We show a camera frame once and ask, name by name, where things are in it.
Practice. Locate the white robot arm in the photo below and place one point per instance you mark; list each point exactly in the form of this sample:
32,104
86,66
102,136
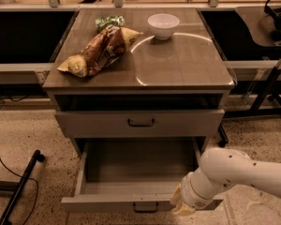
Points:
219,170

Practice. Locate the green snack bag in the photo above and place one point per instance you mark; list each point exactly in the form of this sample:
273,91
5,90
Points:
103,22

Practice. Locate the drawer with handle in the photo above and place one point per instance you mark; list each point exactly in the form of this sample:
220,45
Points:
131,175
133,124

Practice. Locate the black stand leg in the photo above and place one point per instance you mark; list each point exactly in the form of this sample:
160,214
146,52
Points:
16,188

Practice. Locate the white bowl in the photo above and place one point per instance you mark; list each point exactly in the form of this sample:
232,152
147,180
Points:
162,25

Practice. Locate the dark side table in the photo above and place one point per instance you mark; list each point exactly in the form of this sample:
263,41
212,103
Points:
262,30

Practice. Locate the black caster leg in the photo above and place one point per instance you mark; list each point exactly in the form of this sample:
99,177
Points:
223,136

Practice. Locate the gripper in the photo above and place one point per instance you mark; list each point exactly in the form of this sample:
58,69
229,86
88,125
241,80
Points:
188,192

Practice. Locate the grey drawer cabinet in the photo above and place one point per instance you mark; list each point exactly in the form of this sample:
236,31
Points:
184,72

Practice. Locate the brown yellow chip bag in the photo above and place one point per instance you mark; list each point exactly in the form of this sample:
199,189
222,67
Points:
102,50

